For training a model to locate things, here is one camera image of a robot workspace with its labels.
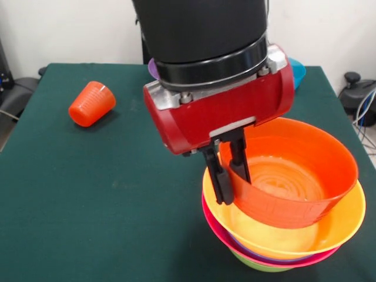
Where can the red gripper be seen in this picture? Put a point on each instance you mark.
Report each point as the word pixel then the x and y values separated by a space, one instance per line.
pixel 223 111

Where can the large pink bowl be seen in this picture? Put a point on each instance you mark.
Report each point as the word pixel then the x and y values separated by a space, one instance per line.
pixel 217 232

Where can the small orange bowl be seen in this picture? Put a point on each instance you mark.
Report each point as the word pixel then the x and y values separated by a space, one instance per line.
pixel 308 152

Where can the medium green bowl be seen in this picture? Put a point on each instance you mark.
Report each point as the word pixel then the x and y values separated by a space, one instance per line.
pixel 255 265

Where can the large orange bowl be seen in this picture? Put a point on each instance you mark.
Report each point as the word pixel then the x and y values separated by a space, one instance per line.
pixel 346 217

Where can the orange-red plastic cup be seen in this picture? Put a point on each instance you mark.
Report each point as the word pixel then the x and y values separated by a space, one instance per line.
pixel 91 105

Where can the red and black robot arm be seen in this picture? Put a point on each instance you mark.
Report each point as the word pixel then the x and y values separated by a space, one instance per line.
pixel 199 35

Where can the small blue bowl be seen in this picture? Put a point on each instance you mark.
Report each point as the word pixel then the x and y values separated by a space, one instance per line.
pixel 298 73

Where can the purple bowl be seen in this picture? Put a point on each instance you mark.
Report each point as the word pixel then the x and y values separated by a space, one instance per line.
pixel 152 69

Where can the dark green tablecloth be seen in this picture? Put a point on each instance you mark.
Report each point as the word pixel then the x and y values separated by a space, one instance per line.
pixel 88 205

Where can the black electronics box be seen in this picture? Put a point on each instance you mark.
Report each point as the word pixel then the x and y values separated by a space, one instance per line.
pixel 6 67

